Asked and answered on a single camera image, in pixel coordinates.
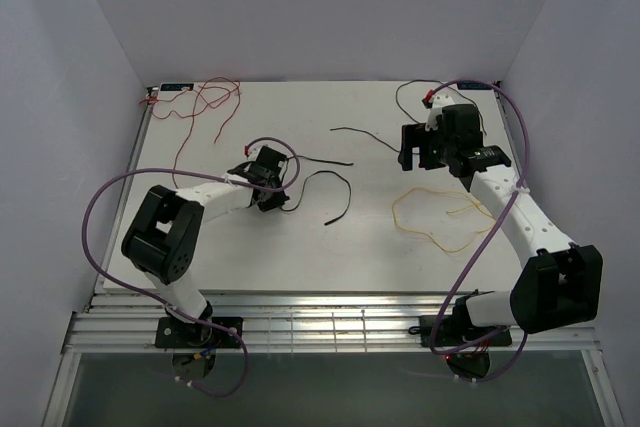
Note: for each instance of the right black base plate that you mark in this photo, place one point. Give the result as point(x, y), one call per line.
point(450, 334)

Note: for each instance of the blue logo sticker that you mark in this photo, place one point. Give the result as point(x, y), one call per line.
point(175, 86)
point(472, 86)

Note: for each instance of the aluminium rail frame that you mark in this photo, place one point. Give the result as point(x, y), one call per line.
point(324, 323)

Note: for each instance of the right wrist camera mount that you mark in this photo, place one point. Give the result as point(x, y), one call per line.
point(440, 102)

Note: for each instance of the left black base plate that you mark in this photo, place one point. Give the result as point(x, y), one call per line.
point(172, 333)

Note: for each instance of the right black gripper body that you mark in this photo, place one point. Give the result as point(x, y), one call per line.
point(437, 148)

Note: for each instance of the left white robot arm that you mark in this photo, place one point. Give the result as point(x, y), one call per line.
point(162, 238)

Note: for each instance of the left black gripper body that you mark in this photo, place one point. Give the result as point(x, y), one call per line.
point(274, 199)

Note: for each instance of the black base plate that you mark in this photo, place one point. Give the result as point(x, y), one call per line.
point(450, 334)
point(172, 333)

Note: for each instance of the left blue logo sticker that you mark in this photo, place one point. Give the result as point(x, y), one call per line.
point(175, 86)

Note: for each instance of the right blue logo sticker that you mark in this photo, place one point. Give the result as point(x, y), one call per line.
point(472, 86)

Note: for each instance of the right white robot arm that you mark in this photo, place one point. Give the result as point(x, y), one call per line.
point(559, 284)

